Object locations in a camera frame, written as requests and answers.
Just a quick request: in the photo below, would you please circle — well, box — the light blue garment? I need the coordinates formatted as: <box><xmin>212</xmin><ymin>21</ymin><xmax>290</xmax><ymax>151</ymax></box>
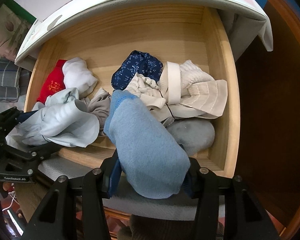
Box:
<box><xmin>7</xmin><ymin>88</ymin><xmax>100</xmax><ymax>148</ymax></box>

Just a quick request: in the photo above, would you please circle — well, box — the blue fleece garment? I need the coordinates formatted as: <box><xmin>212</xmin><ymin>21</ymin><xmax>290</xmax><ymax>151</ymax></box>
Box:
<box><xmin>104</xmin><ymin>90</ymin><xmax>190</xmax><ymax>199</ymax></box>

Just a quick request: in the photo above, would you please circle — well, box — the grey striped underwear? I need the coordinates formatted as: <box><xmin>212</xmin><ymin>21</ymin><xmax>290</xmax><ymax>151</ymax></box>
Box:
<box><xmin>81</xmin><ymin>88</ymin><xmax>111</xmax><ymax>131</ymax></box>

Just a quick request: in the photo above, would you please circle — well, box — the navy floral underwear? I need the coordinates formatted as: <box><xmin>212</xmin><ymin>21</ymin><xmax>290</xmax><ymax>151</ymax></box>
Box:
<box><xmin>111</xmin><ymin>50</ymin><xmax>163</xmax><ymax>90</ymax></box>

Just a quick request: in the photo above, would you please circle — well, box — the wooden drawer with grey front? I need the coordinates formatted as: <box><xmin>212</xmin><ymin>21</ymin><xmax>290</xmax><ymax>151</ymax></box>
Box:
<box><xmin>25</xmin><ymin>3</ymin><xmax>240</xmax><ymax>220</ymax></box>

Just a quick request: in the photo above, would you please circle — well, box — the grey plaid cloth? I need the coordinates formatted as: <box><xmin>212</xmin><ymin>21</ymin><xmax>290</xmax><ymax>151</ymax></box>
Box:
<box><xmin>0</xmin><ymin>56</ymin><xmax>31</xmax><ymax>102</ymax></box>

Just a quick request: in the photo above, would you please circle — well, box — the red folded garment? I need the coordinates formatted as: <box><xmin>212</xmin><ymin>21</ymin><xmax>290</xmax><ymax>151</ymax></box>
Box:
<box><xmin>37</xmin><ymin>60</ymin><xmax>66</xmax><ymax>104</ymax></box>

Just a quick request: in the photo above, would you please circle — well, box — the grey cushion object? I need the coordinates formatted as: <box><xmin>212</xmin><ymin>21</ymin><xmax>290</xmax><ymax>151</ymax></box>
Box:
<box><xmin>167</xmin><ymin>118</ymin><xmax>215</xmax><ymax>157</ymax></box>

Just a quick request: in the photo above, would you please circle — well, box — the white folded garment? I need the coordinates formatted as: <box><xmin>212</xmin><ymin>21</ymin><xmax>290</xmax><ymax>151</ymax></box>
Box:
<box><xmin>62</xmin><ymin>57</ymin><xmax>98</xmax><ymax>98</ymax></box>

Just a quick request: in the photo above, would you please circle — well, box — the beige bra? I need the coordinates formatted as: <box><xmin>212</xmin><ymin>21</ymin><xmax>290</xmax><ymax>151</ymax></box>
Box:
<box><xmin>140</xmin><ymin>60</ymin><xmax>228</xmax><ymax>121</ymax></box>

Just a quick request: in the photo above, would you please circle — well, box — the pink leaf curtain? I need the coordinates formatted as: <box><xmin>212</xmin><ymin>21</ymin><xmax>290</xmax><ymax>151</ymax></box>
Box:
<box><xmin>0</xmin><ymin>4</ymin><xmax>30</xmax><ymax>61</ymax></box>

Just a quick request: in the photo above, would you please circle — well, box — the cream knitted garment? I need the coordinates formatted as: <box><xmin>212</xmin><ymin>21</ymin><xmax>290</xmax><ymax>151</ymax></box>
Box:
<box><xmin>125</xmin><ymin>73</ymin><xmax>160</xmax><ymax>98</ymax></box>

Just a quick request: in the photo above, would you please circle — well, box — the white patterned nightstand cabinet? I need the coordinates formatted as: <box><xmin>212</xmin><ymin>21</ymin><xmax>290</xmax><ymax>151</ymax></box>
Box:
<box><xmin>15</xmin><ymin>0</ymin><xmax>273</xmax><ymax>69</ymax></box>

